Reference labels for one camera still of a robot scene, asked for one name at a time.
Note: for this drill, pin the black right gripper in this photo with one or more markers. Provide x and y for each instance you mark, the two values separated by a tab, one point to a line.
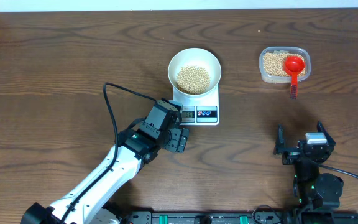
291	154

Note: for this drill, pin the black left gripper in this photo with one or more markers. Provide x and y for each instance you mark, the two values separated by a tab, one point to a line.
178	140

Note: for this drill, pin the red measuring scoop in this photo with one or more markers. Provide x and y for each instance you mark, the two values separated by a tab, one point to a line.
293	66

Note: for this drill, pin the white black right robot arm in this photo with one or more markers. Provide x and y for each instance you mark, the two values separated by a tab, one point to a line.
319	193

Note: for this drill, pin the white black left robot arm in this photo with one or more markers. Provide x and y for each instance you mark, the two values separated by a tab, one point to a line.
135	147

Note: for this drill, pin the white digital kitchen scale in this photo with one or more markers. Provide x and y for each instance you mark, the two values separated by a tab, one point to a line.
199	110

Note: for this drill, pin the pile of beans in bowl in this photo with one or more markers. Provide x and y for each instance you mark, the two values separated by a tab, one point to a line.
193	80

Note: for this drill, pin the cream round bowl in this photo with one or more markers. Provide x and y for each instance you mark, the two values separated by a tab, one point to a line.
199	57

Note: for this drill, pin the clear plastic container of beans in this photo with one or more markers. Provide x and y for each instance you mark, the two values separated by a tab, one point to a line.
271	61

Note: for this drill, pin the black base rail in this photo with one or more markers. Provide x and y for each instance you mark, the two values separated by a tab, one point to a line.
263	214

